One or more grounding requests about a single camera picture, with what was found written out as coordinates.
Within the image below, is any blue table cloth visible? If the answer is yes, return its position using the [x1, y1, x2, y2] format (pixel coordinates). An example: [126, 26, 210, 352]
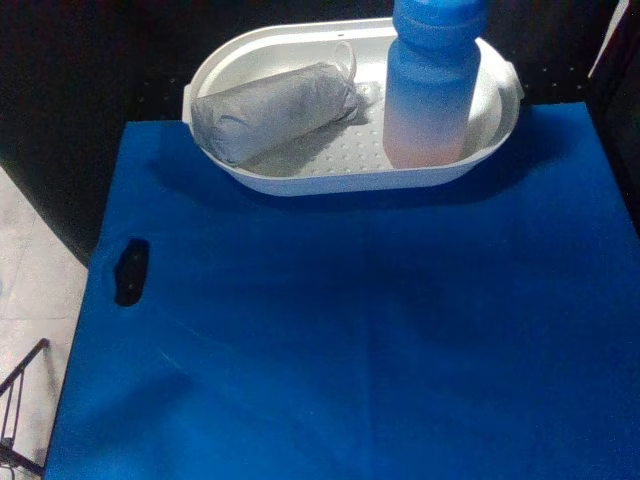
[43, 102, 640, 480]

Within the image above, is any white oval perforated tray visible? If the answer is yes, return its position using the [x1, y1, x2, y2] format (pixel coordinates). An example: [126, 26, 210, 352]
[182, 17, 526, 197]

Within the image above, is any black metal frame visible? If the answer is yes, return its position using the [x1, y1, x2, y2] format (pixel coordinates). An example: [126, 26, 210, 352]
[0, 338, 51, 480]

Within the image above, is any grey umbrella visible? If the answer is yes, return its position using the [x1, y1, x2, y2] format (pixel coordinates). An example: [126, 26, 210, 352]
[190, 40, 371, 165]

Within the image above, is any blue gradient water bottle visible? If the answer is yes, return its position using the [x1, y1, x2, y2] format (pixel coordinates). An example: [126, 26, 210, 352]
[382, 0, 489, 170]

